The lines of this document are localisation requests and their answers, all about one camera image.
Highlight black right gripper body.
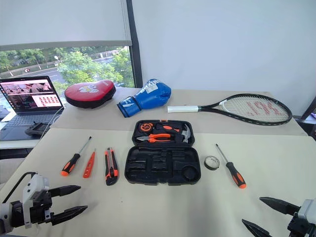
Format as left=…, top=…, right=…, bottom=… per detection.
left=287, top=213, right=316, bottom=237

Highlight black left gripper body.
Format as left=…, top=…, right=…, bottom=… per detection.
left=29, top=189, right=55, bottom=225

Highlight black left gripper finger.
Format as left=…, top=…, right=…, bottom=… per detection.
left=48, top=185, right=82, bottom=198
left=51, top=205, right=88, bottom=226

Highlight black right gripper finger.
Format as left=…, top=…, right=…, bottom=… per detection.
left=241, top=219, right=274, bottom=237
left=259, top=196, right=301, bottom=217

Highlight black orange screwdriver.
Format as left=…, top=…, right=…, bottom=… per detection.
left=60, top=136, right=93, bottom=177
left=215, top=143, right=247, bottom=190

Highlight orange test pen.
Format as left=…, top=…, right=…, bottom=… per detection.
left=82, top=148, right=97, bottom=179

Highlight orange black utility knife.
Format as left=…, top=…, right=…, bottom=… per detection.
left=104, top=147, right=120, bottom=187

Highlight black electrical tape roll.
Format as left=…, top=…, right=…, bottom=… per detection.
left=204, top=155, right=220, bottom=171

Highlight black tool kit case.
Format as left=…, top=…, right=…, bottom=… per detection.
left=124, top=119, right=201, bottom=187

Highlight black handheld controller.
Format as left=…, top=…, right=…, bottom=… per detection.
left=24, top=122, right=52, bottom=137

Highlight open grey laptop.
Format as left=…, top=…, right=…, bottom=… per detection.
left=0, top=76, right=65, bottom=142

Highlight red boxing focus pad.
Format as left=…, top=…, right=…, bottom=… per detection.
left=64, top=79, right=117, bottom=110

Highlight orange black tape measure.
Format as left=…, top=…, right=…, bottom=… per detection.
left=138, top=122, right=154, bottom=134

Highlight black tennis racket white grip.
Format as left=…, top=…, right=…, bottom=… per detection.
left=167, top=93, right=293, bottom=126

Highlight steel claw hammer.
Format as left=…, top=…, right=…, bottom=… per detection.
left=172, top=123, right=193, bottom=145

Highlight blue boxing glove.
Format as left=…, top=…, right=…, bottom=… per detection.
left=117, top=79, right=172, bottom=119

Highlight white roller window blind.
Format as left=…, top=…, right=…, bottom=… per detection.
left=0, top=0, right=133, bottom=47

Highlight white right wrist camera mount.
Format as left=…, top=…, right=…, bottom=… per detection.
left=297, top=198, right=316, bottom=228

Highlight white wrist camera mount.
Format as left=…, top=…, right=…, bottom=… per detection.
left=297, top=198, right=316, bottom=228
left=22, top=173, right=50, bottom=230

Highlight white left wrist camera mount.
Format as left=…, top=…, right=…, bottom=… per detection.
left=22, top=173, right=50, bottom=230

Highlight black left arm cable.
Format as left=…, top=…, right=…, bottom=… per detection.
left=0, top=171, right=37, bottom=204

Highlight white cable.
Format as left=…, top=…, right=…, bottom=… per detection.
left=41, top=105, right=66, bottom=138

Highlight orange handled pliers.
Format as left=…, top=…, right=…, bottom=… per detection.
left=136, top=133, right=174, bottom=144

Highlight black orange handle tool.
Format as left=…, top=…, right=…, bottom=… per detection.
left=155, top=124, right=182, bottom=135

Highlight black window frame pillar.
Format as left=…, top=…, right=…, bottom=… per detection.
left=126, top=0, right=144, bottom=88

